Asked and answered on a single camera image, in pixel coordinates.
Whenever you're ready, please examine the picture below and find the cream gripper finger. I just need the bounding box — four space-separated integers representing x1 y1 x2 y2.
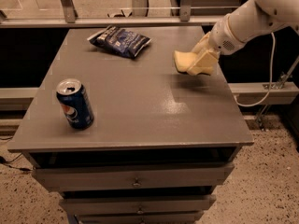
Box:
187 52 219 76

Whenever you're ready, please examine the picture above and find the yellow sponge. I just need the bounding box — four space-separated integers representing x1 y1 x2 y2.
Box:
174 50 197 73

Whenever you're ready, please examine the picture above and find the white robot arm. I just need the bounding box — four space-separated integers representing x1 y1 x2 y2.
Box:
184 0 299 76

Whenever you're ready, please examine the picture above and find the blue chip bag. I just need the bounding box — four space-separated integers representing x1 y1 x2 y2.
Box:
87 25 151 59

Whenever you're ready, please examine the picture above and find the grey drawer cabinet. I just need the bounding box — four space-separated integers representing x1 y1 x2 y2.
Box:
7 25 255 224

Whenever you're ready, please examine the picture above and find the top grey drawer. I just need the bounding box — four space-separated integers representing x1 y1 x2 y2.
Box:
33 162 235 192

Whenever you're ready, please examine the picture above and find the grey drawer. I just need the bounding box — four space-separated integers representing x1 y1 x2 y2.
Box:
33 162 235 192
60 195 216 215
78 211 204 224

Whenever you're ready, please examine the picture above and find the blue Pepsi can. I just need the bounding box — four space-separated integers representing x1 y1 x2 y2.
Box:
56 78 94 129

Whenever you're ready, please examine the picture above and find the middle grey drawer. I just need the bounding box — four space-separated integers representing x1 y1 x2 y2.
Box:
60 195 216 215

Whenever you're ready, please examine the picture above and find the bottom grey drawer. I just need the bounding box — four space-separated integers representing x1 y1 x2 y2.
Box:
78 211 204 224

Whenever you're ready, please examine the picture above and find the white cable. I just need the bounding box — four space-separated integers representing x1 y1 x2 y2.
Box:
234 31 277 108

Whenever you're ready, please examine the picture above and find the metal railing frame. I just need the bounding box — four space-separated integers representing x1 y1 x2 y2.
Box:
0 0 299 28

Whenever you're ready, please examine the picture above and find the black floor cable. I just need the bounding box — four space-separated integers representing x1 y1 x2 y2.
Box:
0 135 33 173

